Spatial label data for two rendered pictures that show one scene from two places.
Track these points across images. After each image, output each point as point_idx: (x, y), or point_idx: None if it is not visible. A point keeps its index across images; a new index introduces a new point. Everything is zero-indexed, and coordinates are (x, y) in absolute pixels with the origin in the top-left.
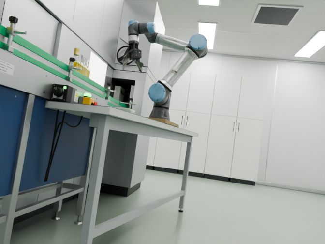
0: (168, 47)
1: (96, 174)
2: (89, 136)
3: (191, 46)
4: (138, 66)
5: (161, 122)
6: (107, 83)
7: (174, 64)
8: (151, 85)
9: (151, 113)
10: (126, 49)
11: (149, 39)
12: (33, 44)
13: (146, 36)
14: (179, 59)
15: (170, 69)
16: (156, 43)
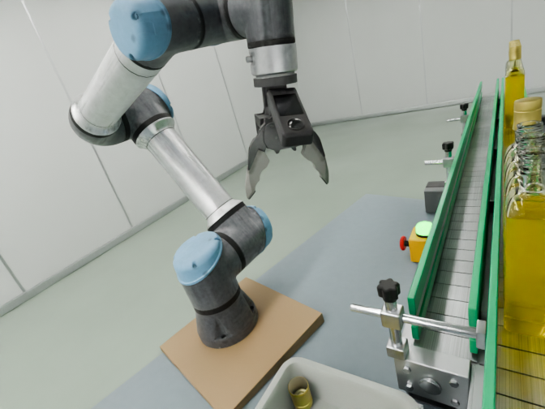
0: (131, 99)
1: None
2: None
3: (173, 118)
4: (259, 175)
5: (263, 273)
6: (399, 286)
7: (199, 160)
8: (264, 213)
9: (248, 305)
10: (300, 100)
11: (179, 51)
12: (465, 126)
13: (210, 42)
14: (190, 148)
15: (210, 174)
16: (151, 71)
